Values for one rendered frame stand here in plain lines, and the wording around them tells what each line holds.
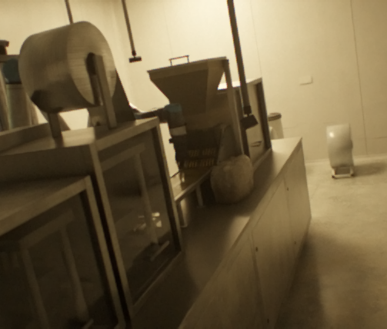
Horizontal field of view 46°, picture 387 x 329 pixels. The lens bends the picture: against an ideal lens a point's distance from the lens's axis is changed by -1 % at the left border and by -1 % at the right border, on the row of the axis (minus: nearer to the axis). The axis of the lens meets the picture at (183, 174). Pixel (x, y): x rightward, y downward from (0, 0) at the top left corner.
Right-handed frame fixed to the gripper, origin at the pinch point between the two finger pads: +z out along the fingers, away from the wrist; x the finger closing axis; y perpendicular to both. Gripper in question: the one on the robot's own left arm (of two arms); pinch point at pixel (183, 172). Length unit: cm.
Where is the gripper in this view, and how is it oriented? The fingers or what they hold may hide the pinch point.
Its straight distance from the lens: 248.6
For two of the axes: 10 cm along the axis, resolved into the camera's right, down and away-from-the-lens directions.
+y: 3.6, -2.7, 8.9
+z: 1.8, 9.6, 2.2
